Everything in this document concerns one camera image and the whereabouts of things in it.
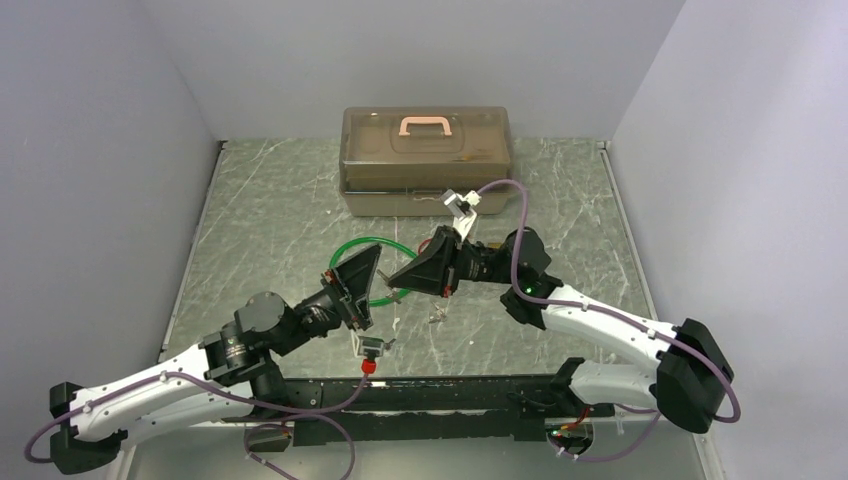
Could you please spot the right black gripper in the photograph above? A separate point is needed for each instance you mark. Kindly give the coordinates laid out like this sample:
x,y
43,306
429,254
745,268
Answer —
x,y
437,270

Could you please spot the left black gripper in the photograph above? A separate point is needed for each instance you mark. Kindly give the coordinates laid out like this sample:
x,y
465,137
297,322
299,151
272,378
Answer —
x,y
353,277

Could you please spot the small silver key pair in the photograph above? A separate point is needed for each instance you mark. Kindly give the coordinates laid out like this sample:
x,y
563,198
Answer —
x,y
392,294

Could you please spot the silver key set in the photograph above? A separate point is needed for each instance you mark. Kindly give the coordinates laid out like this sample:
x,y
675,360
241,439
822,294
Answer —
x,y
437,315

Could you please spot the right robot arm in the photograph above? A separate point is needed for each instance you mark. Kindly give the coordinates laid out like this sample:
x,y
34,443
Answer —
x,y
678,371

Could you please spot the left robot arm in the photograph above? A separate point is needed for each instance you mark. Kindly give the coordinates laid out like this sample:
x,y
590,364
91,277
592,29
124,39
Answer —
x,y
230,374

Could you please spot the brown translucent tool box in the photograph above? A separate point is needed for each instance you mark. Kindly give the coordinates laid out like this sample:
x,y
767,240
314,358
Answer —
x,y
384,175

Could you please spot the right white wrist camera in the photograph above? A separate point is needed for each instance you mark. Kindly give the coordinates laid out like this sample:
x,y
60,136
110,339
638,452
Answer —
x,y
462,208

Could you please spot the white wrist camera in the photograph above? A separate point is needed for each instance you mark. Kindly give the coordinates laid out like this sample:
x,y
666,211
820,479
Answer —
x,y
369,349
462,208

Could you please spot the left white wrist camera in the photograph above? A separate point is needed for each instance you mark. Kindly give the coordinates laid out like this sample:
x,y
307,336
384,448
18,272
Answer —
x,y
369,349

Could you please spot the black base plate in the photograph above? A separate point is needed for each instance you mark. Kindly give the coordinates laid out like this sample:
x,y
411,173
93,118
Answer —
x,y
271,391

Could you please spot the pink tool box handle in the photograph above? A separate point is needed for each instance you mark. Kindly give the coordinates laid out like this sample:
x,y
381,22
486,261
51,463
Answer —
x,y
408,121

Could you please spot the aluminium frame rail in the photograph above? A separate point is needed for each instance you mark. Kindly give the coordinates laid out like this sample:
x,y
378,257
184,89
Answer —
x,y
420,402

